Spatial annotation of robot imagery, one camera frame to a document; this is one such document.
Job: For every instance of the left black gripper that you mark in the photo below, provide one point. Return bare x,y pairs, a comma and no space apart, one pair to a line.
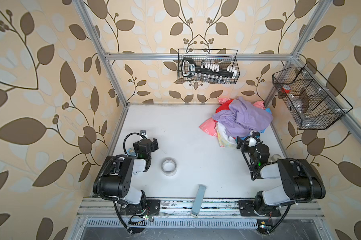
152,144

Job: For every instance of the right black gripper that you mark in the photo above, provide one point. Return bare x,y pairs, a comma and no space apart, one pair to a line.
248,142

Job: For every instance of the floral pastel cloth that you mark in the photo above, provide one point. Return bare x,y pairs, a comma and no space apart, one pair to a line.
225,141

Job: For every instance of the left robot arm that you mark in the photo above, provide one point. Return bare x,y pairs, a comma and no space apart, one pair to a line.
113,182

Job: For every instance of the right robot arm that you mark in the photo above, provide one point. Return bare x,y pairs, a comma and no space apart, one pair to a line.
299,182

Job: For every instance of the purple cloth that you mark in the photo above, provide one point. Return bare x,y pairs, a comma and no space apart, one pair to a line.
242,118

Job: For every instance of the pink patterned cloth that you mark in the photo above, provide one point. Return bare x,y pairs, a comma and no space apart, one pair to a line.
209,127

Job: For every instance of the red cloth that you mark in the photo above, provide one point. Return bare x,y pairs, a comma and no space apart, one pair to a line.
224,106

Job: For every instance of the clear tape roll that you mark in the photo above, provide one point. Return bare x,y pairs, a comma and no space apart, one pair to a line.
169,167

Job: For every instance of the clear bottle red cap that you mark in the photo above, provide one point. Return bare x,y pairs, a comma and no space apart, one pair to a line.
295,103

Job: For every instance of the grey rectangular bar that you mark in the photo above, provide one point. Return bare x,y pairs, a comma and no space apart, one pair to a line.
198,201

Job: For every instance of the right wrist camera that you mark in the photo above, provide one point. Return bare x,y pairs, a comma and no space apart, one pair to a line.
253,140

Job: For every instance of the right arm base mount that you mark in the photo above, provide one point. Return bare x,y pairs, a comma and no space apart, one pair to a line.
257,208

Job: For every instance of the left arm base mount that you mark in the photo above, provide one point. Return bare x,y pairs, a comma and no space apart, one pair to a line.
143,213

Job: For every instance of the right wire basket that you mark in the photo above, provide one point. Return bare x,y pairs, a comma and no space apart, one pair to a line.
323,102

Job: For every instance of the wire basket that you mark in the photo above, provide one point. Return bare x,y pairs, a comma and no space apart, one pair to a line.
323,102
213,56

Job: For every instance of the aluminium frame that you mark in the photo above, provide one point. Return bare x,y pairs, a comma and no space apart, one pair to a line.
301,58

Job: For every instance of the black handled tool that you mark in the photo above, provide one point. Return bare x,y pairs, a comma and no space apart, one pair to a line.
189,68

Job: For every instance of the back wire basket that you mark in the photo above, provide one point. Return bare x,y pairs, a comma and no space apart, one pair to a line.
213,56

